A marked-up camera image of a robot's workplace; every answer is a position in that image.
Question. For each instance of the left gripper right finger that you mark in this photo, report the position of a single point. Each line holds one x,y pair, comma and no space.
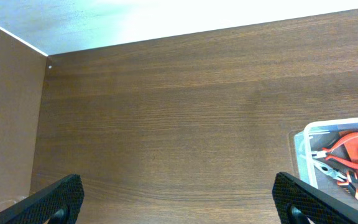
299,202

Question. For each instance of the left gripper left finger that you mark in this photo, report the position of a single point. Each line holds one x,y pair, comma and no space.
60,202

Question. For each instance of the orange-black needle-nose pliers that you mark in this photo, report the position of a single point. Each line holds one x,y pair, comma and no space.
346,181

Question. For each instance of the red-handled side cutters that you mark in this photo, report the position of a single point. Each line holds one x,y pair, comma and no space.
327,153

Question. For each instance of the clear plastic container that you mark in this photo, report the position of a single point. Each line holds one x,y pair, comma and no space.
314,137

